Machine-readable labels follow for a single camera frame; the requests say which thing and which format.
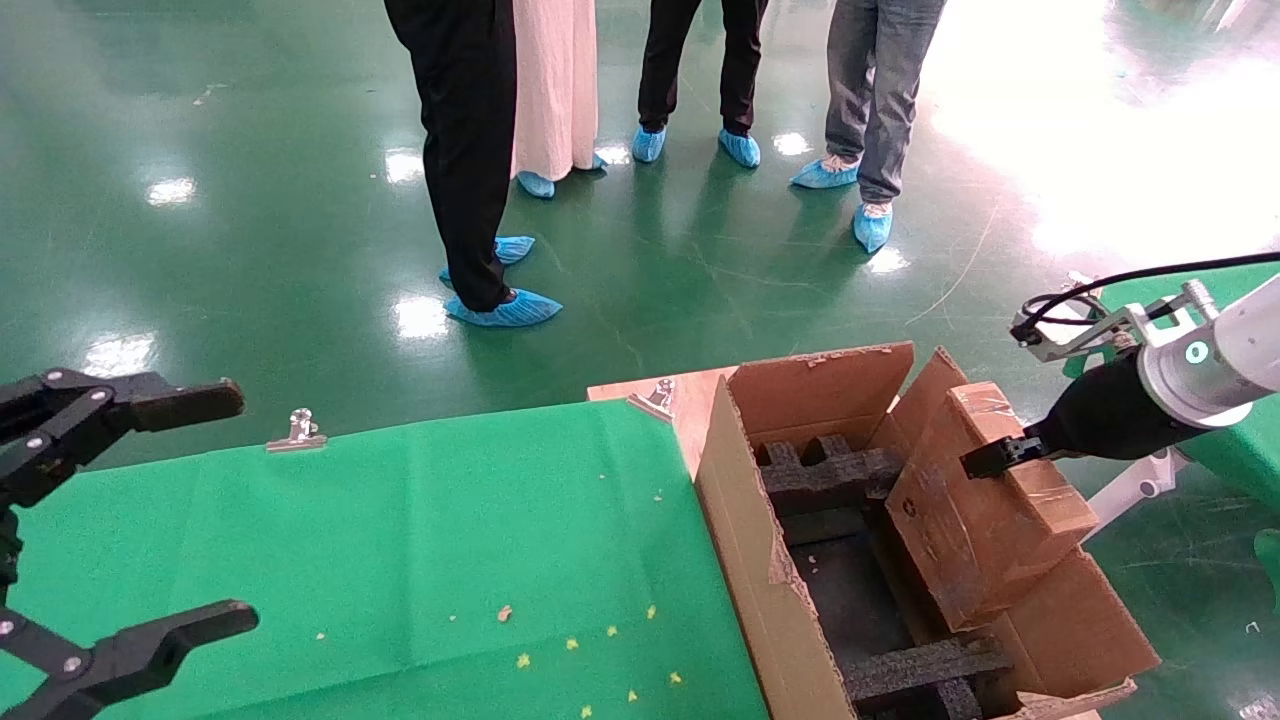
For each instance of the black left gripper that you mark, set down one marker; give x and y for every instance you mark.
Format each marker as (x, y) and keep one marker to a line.
(7, 550)

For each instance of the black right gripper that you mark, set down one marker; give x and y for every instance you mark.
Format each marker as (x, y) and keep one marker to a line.
(1110, 415)

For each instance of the small brown cardboard box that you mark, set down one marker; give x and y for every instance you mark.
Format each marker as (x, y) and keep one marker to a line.
(990, 530)

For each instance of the large open brown carton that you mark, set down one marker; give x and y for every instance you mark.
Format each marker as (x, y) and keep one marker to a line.
(750, 540)

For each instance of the white table leg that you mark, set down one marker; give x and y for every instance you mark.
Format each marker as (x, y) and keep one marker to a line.
(1130, 495)

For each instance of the metal binder clip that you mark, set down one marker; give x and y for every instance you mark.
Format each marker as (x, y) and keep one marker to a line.
(1080, 285)
(655, 398)
(298, 435)

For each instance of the black foam base pad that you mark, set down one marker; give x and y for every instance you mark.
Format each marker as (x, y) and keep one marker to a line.
(850, 600)

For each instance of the green cloth on side table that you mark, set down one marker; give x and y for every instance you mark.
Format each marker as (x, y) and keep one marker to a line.
(1245, 460)

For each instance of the large green table cloth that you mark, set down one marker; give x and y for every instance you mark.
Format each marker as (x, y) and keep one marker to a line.
(400, 540)

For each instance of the person in grey jeans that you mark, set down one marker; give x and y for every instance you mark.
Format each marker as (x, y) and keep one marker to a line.
(885, 90)

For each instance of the person in slim black trousers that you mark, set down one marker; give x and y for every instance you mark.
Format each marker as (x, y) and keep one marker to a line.
(665, 60)

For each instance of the person in white skirt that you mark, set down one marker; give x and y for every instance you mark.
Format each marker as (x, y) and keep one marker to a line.
(555, 90)

